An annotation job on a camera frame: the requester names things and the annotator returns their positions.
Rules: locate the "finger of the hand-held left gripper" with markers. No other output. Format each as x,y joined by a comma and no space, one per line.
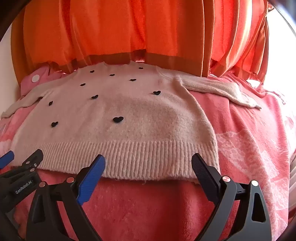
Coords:
6,158
31,161

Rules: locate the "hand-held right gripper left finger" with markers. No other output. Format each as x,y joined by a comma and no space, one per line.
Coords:
92,178

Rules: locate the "orange curtain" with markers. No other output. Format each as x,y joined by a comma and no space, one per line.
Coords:
111,30

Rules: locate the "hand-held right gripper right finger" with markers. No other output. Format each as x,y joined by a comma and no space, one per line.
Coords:
204,177

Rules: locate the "cream sweater with black hearts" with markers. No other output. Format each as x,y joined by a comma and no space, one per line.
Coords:
138,115

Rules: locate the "pink polka dot pillow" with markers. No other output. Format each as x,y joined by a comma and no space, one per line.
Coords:
42,74

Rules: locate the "pink fleece blanket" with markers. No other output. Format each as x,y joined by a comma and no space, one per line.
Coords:
242,143

